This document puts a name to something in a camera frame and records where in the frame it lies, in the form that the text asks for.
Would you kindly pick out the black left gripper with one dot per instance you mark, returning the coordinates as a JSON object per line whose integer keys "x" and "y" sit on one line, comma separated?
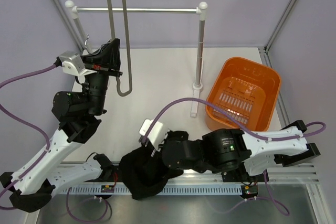
{"x": 108, "y": 57}

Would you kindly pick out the black shorts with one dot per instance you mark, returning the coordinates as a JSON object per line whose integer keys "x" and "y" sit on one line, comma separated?
{"x": 143, "y": 172}

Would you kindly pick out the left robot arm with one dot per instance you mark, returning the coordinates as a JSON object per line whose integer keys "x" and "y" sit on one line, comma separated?
{"x": 37, "y": 182}

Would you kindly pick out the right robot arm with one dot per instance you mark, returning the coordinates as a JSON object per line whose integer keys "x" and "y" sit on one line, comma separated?
{"x": 246, "y": 154}

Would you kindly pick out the white metal clothes rack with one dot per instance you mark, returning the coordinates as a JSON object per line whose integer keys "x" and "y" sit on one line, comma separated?
{"x": 200, "y": 10}

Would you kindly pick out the orange plastic basket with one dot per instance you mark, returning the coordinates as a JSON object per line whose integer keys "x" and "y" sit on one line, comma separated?
{"x": 247, "y": 91}

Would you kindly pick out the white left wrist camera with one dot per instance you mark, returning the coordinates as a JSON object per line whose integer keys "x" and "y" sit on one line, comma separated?
{"x": 72, "y": 64}

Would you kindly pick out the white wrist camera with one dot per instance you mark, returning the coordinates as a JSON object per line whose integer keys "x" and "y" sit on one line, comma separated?
{"x": 156, "y": 136}
{"x": 72, "y": 64}

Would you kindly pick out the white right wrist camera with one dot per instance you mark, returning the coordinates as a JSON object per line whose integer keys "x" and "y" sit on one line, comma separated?
{"x": 156, "y": 136}

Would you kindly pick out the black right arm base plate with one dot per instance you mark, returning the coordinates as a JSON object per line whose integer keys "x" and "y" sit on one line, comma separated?
{"x": 241, "y": 176}

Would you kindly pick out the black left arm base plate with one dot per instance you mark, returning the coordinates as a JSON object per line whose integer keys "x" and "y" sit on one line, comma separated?
{"x": 115, "y": 174}

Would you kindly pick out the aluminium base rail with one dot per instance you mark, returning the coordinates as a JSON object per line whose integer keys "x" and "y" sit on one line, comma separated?
{"x": 300, "y": 174}

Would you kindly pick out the white slotted cable duct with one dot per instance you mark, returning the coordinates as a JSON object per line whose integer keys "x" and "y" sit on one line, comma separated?
{"x": 168, "y": 190}

